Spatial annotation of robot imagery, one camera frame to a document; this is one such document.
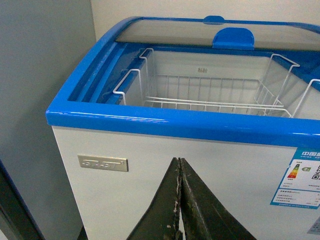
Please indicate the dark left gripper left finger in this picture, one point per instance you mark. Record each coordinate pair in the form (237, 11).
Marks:
(162, 218)

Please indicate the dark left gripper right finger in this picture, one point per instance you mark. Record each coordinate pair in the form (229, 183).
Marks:
(203, 215)

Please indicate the silver brand nameplate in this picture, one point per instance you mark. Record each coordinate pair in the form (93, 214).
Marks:
(103, 163)

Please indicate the China energy label sticker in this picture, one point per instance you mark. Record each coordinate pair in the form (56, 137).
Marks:
(300, 184)

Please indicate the white chest freezer blue rim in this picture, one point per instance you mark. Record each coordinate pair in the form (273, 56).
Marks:
(242, 158)

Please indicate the dark blue-edged cabinet at left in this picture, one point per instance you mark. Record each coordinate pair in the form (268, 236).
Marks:
(16, 222)

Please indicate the white wire freezer basket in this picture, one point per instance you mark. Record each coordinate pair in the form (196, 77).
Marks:
(222, 83)

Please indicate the glass sliding lid blue handle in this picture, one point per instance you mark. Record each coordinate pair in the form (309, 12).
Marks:
(218, 33)

